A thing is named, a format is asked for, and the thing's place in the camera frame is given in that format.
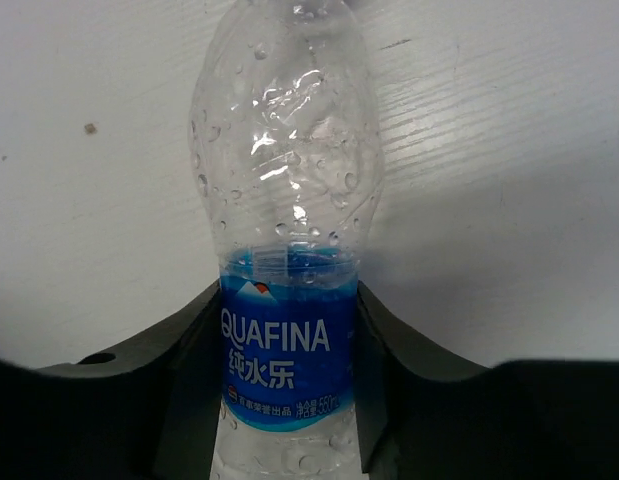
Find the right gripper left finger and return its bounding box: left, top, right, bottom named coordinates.
left=0, top=285, right=221, bottom=479

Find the Aquafina clear water bottle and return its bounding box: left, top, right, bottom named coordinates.
left=189, top=1, right=384, bottom=479

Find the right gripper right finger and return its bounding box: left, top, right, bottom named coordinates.
left=356, top=285, right=619, bottom=479

